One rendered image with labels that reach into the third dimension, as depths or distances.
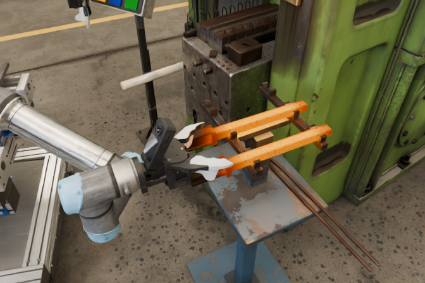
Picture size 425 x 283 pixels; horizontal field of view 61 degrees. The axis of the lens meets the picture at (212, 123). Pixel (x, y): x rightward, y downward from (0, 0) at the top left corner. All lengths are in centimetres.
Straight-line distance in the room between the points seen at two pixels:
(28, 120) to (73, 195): 26
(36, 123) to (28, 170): 128
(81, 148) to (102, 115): 186
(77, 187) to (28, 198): 132
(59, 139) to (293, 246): 139
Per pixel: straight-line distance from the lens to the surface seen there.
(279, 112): 107
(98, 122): 272
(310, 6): 129
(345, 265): 200
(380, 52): 164
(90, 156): 91
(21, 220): 199
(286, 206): 118
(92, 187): 76
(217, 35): 152
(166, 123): 73
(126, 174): 76
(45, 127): 94
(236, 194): 118
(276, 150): 95
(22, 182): 216
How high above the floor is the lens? 167
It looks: 40 degrees down
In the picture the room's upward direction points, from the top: straight up
